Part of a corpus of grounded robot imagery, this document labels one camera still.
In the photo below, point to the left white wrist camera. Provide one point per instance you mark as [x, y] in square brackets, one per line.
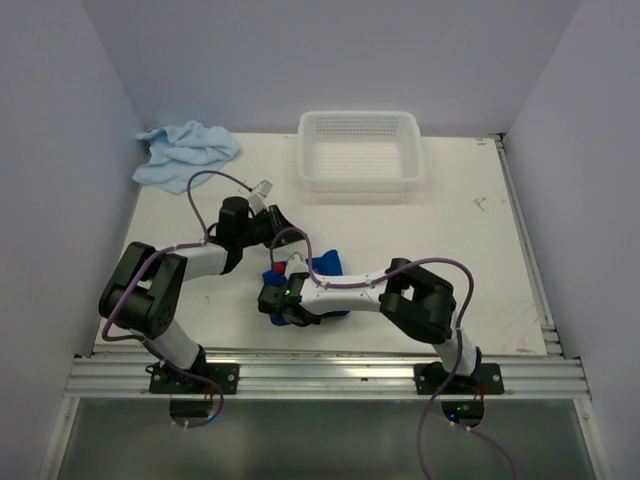
[257, 197]

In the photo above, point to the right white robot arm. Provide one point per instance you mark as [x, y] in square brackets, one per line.
[425, 299]

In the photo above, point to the aluminium mounting rail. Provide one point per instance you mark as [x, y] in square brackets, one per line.
[121, 373]

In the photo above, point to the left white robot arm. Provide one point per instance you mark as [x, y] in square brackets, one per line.
[141, 297]

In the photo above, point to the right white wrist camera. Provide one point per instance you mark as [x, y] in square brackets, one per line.
[295, 264]

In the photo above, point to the white perforated plastic basket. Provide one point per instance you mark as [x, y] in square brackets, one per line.
[359, 151]

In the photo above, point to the dark blue towel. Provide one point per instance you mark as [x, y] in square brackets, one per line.
[328, 264]

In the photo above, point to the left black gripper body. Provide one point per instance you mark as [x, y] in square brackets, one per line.
[256, 232]

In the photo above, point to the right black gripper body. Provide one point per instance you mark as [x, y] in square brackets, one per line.
[306, 322]

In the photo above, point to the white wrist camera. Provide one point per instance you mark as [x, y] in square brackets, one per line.
[257, 197]
[295, 264]

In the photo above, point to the light blue towel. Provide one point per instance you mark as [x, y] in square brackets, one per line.
[176, 153]

